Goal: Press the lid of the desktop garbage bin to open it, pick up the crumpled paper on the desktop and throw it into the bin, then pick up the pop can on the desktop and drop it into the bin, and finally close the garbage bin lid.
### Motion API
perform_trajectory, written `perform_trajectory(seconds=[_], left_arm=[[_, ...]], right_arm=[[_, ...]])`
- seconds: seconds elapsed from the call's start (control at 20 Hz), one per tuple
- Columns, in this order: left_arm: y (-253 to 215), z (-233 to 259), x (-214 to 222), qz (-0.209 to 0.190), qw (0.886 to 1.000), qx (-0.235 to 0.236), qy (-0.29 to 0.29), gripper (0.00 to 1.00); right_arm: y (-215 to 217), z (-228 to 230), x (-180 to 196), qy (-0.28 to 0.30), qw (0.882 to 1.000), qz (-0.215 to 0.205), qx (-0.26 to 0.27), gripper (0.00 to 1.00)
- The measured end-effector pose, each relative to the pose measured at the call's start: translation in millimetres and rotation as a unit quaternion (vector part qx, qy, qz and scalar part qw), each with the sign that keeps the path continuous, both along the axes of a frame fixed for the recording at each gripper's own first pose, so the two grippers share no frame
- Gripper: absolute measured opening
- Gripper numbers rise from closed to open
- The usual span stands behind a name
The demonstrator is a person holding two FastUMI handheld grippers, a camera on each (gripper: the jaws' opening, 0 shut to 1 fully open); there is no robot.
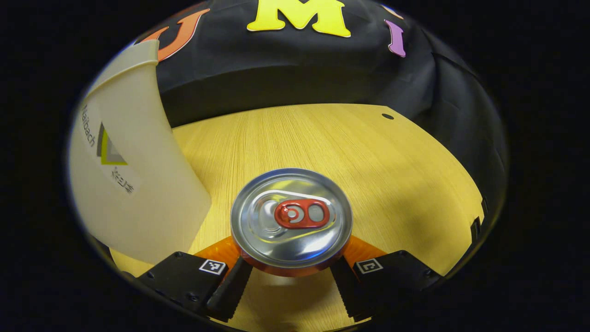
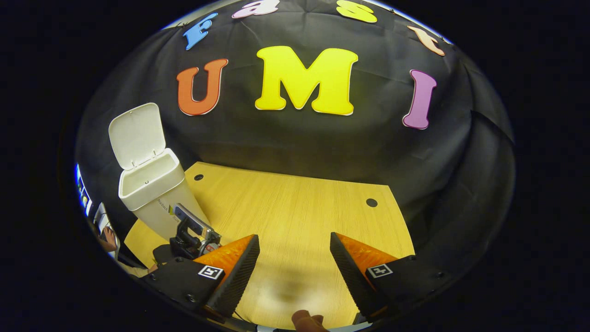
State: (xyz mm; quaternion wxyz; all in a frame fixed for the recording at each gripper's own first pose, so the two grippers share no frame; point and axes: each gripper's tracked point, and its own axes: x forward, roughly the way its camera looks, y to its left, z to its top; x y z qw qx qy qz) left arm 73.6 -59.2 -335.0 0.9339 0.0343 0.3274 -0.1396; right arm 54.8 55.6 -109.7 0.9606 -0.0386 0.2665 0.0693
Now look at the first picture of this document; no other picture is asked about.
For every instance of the white desktop garbage bin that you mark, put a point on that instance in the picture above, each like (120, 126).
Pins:
(138, 207)

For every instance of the black backdrop cloth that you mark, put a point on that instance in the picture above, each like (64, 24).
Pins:
(276, 69)

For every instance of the wooden desktop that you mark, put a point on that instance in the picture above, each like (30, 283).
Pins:
(368, 152)

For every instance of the red pop can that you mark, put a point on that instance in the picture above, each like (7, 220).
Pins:
(290, 216)

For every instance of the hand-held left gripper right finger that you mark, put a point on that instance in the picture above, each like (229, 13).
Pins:
(345, 295)

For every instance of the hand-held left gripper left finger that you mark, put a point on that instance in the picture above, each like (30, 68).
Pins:
(230, 290)

